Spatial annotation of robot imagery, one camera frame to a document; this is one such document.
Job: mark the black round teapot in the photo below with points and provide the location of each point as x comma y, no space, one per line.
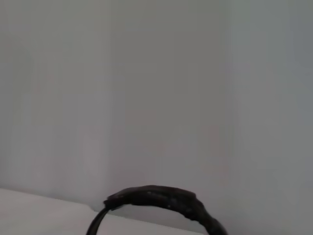
159,195

